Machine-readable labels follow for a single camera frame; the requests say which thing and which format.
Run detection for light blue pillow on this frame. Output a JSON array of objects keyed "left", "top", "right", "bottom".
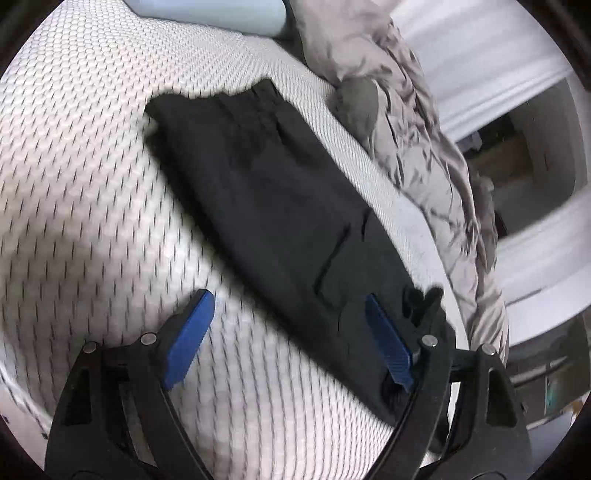
[{"left": 124, "top": 0, "right": 289, "bottom": 38}]

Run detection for white door frame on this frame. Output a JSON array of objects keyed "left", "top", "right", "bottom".
[{"left": 392, "top": 0, "right": 591, "bottom": 352}]

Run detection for black pants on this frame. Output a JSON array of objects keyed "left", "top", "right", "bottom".
[{"left": 145, "top": 79, "right": 458, "bottom": 453}]

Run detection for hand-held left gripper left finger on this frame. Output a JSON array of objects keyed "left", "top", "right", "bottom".
[{"left": 45, "top": 288, "right": 217, "bottom": 480}]

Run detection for honeycomb patterned bed sheet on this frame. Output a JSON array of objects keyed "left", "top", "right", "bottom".
[{"left": 0, "top": 0, "right": 467, "bottom": 480}]

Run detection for grey quilt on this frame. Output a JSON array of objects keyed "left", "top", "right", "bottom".
[{"left": 288, "top": 0, "right": 511, "bottom": 361}]

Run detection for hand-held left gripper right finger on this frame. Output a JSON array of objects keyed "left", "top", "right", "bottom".
[{"left": 364, "top": 285, "right": 535, "bottom": 480}]

